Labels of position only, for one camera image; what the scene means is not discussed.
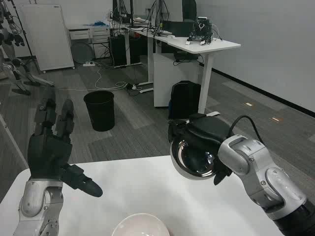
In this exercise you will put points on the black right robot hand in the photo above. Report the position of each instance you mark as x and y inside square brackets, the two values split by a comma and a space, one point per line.
[204, 131]

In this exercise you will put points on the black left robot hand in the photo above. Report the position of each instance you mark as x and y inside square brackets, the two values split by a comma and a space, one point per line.
[49, 150]

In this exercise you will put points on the shiny metal bowl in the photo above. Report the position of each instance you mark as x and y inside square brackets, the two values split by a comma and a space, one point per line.
[194, 159]

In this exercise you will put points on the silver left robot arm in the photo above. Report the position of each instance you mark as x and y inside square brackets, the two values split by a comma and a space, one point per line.
[37, 209]

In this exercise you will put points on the white ceramic bowl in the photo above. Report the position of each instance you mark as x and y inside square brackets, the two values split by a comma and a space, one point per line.
[141, 226]

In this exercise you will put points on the black backpack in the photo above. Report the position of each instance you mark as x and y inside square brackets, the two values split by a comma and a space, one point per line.
[184, 100]

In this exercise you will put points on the black plastic waste bin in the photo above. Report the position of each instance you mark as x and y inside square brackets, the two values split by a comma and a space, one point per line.
[100, 110]

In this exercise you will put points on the white standing desk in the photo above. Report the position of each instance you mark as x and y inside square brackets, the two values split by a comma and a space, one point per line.
[197, 46]

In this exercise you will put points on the black power adapter on floor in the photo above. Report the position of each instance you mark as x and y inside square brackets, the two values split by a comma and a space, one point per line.
[130, 86]

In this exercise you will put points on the white power strip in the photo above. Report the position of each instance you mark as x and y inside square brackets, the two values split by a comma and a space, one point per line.
[89, 64]

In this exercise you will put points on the small robot device on desk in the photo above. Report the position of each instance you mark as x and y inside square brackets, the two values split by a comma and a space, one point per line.
[203, 30]

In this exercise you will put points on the grey round disc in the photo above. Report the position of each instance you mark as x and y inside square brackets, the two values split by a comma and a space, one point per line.
[83, 52]

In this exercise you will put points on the humanoid robot on stand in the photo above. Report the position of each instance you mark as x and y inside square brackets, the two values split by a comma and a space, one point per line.
[14, 49]

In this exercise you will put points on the black box on desk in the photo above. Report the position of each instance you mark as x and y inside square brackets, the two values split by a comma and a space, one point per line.
[179, 27]

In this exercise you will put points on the white rolling whiteboard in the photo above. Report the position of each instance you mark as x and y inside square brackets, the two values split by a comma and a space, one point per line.
[46, 37]

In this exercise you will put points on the black computer tower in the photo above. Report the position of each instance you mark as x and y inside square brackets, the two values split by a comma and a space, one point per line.
[118, 51]

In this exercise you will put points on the white drawer cabinet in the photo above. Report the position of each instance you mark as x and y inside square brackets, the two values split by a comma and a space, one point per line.
[91, 39]

